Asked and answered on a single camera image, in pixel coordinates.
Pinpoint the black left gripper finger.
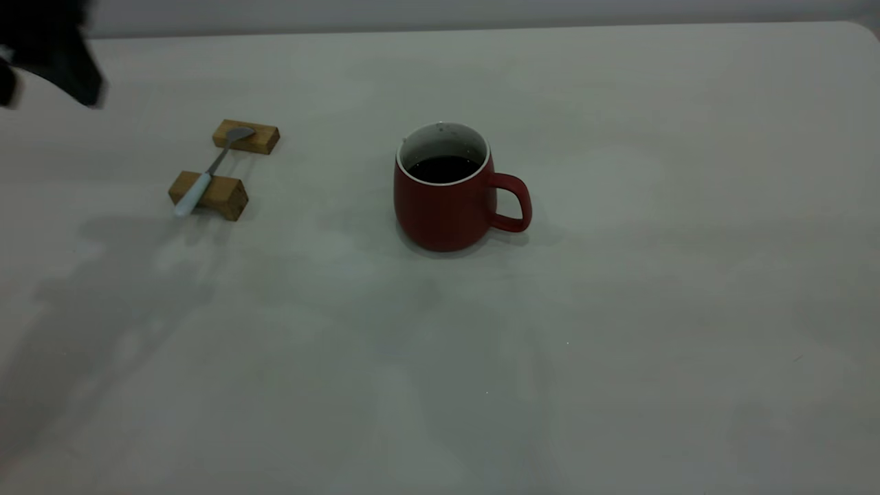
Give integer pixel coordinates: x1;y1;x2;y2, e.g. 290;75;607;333
60;48;108;109

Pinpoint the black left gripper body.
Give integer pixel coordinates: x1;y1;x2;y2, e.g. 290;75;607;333
0;0;94;73

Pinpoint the spoon with pale handle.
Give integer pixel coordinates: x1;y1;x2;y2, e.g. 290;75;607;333
173;126;256;219

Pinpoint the red ceramic mug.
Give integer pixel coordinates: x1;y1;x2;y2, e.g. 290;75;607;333
393;122;533;252

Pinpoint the dark coffee liquid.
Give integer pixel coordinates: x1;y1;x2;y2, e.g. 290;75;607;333
407;155;481;184

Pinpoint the arched wooden block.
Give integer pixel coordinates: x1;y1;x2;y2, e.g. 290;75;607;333
168;170;249;221

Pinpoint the flat wooden block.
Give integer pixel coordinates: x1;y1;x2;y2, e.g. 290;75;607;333
212;120;281;155

